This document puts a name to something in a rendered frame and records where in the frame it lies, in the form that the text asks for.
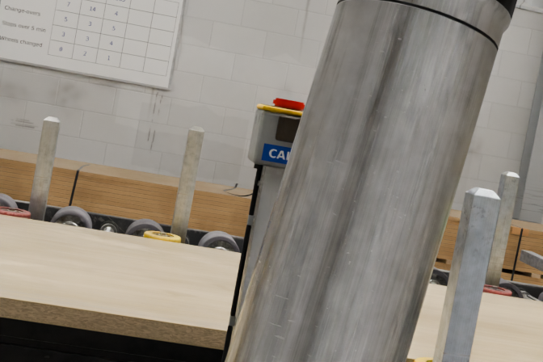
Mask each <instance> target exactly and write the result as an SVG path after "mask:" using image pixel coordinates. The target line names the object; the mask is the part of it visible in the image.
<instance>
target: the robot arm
mask: <svg viewBox="0 0 543 362"><path fill-rule="evenodd" d="M516 3H517V0H338V2H337V5H336V8H335V12H334V15H333V18H332V20H331V24H330V28H329V31H328V33H327V36H326V41H325V44H324V46H323V49H322V54H321V56H320V59H319V62H318V67H317V69H316V72H315V75H314V80H313V82H312V85H311V87H310V90H309V95H308V98H307V100H306V103H305V108H304V111H303V113H302V116H301V121H300V123H299V126H298V129H297V134H296V136H295V139H294V142H293V147H292V149H291V152H290V155H289V157H288V162H287V165H286V167H285V170H284V175H283V178H282V180H281V183H280V188H279V191H278V193H277V196H276V200H275V203H274V206H273V209H272V211H271V216H270V219H269V222H268V224H267V229H266V232H265V234H264V237H263V241H262V245H261V247H260V250H259V254H258V258H257V260H256V263H255V267H254V271H253V273H252V276H251V278H250V283H249V286H248V289H247V291H246V295H245V299H244V302H243V304H242V308H241V312H240V314H239V317H238V321H237V324H236V327H235V330H234V334H233V337H232V340H231V343H230V345H229V350H228V353H227V356H226V358H225V362H406V359H407V356H408V353H409V350H410V345H411V342H412V339H413V336H414V333H415V328H416V326H417V323H418V320H419V315H420V312H421V309H422V306H423V302H424V298H425V296H426V292H427V288H428V285H429V282H430V279H431V274H432V271H433V268H434V266H435V262H436V257H437V255H438V252H439V249H440V244H441V241H442V238H443V235H444V231H445V227H446V225H447V221H448V217H449V214H450V211H451V208H452V205H453V200H454V197H455V195H456V191H457V187H458V183H459V181H460V177H461V173H462V170H463V167H464V164H465V160H466V156H467V153H468V151H469V146H470V142H471V140H472V137H473V134H474V130H475V126H476V123H477V120H478V116H479V112H480V110H481V106H482V102H483V99H484V96H485V93H486V88H487V85H488V82H489V80H490V75H491V72H492V69H493V66H494V63H495V58H496V55H497V52H498V49H499V45H500V41H501V39H502V36H503V33H504V32H505V31H506V30H507V29H508V28H509V25H510V23H511V18H512V16H513V13H514V10H515V7H516Z"/></svg>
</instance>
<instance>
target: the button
mask: <svg viewBox="0 0 543 362"><path fill-rule="evenodd" d="M273 103H274V104H275V106H277V107H284V108H288V109H293V110H299V111H303V109H304V108H305V105H304V103H302V102H297V101H292V100H287V99H279V98H276V99H273Z"/></svg>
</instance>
